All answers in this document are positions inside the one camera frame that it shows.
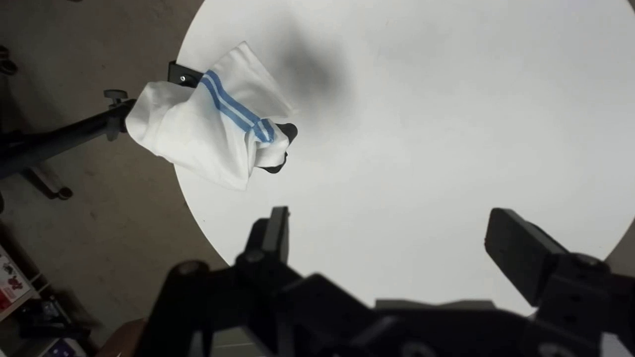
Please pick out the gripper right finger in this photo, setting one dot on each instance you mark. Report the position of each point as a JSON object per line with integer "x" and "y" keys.
{"x": 545, "y": 263}

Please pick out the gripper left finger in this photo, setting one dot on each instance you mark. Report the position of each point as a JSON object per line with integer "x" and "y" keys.
{"x": 268, "y": 277}

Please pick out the white cloth with blue stripes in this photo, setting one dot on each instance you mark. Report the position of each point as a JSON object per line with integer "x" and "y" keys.
{"x": 208, "y": 126}

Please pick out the black stand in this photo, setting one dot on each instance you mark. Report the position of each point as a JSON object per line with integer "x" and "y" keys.
{"x": 59, "y": 136}

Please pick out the box with red print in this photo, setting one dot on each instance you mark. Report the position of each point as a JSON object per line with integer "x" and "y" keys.
{"x": 11, "y": 285}

